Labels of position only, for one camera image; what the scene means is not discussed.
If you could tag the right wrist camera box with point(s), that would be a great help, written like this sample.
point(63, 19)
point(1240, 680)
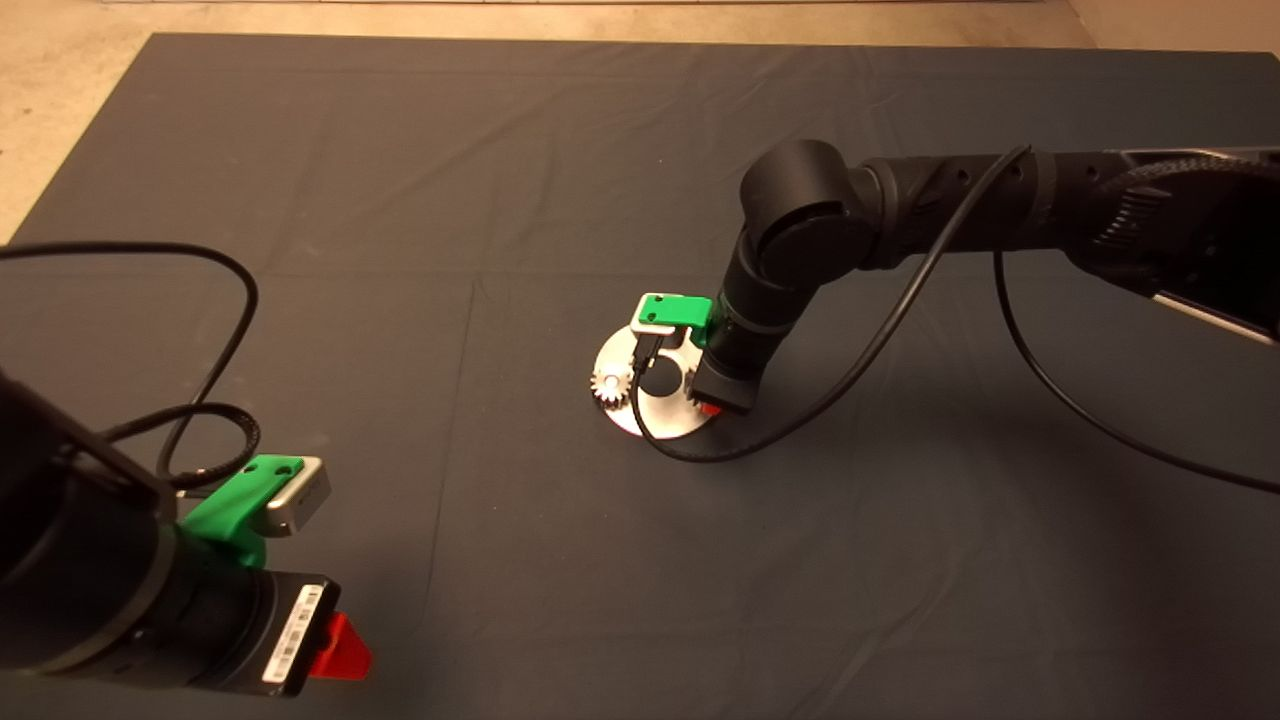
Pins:
point(652, 328)

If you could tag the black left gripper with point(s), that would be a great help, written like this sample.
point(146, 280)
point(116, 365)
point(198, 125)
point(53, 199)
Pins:
point(268, 635)

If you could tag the round metal carrier plate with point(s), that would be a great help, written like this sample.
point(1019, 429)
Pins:
point(660, 420)

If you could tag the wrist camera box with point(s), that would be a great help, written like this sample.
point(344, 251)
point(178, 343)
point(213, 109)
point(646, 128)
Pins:
point(300, 500)
point(652, 328)

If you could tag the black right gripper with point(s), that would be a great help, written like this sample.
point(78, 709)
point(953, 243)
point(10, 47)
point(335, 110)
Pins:
point(735, 370)

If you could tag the dark grey table cloth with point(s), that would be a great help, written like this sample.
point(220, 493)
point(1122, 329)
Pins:
point(600, 560)

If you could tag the dark bevel gear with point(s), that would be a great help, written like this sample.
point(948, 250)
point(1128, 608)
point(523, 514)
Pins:
point(693, 385)

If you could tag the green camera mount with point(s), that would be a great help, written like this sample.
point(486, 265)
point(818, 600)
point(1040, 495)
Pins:
point(685, 310)
point(232, 505)

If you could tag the right green camera mount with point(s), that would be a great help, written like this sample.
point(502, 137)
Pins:
point(685, 310)

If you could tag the left green camera mount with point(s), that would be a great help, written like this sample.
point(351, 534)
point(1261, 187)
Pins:
point(232, 505)

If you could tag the steel spur gear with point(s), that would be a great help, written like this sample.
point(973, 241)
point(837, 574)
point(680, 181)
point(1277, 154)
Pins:
point(676, 343)
point(610, 386)

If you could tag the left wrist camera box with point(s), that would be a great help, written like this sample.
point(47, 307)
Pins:
point(300, 500)

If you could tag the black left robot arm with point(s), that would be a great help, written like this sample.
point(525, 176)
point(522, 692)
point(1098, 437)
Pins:
point(70, 560)

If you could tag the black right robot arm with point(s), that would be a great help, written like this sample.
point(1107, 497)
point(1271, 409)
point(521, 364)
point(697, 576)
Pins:
point(960, 205)

